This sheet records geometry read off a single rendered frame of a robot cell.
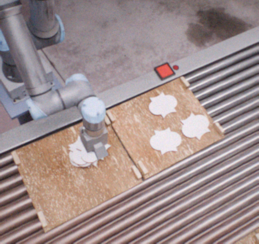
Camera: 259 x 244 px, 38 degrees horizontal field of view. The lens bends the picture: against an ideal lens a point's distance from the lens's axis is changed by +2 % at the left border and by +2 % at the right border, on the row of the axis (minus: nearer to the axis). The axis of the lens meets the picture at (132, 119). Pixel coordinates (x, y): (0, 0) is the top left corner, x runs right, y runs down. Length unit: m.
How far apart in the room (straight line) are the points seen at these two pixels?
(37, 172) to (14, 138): 0.19
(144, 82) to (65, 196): 0.64
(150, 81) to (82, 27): 1.51
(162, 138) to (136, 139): 0.11
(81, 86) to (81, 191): 0.44
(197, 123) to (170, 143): 0.16
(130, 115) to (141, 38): 1.58
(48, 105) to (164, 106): 0.60
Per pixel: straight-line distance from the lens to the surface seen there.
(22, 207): 1.52
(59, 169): 1.53
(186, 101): 1.72
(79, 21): 3.23
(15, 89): 1.68
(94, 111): 1.19
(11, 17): 1.20
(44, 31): 1.52
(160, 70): 1.80
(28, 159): 1.56
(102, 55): 3.00
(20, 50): 1.21
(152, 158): 1.56
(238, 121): 1.75
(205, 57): 1.91
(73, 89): 1.26
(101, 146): 1.39
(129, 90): 1.73
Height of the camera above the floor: 2.35
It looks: 61 degrees down
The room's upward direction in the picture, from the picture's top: 11 degrees clockwise
